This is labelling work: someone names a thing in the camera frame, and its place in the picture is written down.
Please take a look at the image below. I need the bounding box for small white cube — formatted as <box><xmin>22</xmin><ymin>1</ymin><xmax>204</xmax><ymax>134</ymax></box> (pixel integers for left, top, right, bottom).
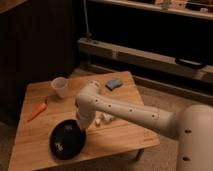
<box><xmin>95</xmin><ymin>119</ymin><xmax>101</xmax><ymax>126</ymax></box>

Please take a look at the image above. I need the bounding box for black case handle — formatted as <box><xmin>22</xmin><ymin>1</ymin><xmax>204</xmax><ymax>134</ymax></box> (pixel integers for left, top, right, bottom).
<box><xmin>175</xmin><ymin>58</ymin><xmax>206</xmax><ymax>69</ymax></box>

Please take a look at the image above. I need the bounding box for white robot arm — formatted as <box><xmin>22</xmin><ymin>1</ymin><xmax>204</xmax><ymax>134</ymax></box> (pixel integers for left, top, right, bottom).
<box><xmin>76</xmin><ymin>81</ymin><xmax>213</xmax><ymax>171</ymax></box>

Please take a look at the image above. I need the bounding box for wooden bench beam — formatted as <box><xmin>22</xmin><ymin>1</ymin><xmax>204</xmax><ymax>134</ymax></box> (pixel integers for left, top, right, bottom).
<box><xmin>78</xmin><ymin>38</ymin><xmax>213</xmax><ymax>84</ymax></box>

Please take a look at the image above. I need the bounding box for white domino block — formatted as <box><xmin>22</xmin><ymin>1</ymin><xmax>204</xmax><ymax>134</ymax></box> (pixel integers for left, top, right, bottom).
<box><xmin>102</xmin><ymin>113</ymin><xmax>115</xmax><ymax>123</ymax></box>

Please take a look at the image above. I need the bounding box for orange toy carrot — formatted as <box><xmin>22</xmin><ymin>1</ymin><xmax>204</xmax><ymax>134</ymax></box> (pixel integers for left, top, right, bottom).
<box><xmin>28</xmin><ymin>100</ymin><xmax>47</xmax><ymax>122</ymax></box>

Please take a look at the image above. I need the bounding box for translucent plastic cup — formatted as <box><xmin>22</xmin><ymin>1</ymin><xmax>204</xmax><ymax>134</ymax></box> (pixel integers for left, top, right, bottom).
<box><xmin>51</xmin><ymin>77</ymin><xmax>69</xmax><ymax>98</ymax></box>

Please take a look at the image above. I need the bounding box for wooden folding table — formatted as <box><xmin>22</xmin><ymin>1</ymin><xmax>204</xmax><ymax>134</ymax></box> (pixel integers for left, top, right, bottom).
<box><xmin>7</xmin><ymin>70</ymin><xmax>161</xmax><ymax>171</ymax></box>

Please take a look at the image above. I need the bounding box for vertical metal pole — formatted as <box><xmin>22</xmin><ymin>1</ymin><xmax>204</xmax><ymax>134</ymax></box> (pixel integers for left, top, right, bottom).
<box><xmin>83</xmin><ymin>0</ymin><xmax>91</xmax><ymax>41</ymax></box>

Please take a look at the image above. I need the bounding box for black ceramic bowl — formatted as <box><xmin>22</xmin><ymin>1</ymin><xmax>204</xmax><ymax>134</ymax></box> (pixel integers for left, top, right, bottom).
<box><xmin>49</xmin><ymin>119</ymin><xmax>86</xmax><ymax>160</ymax></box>

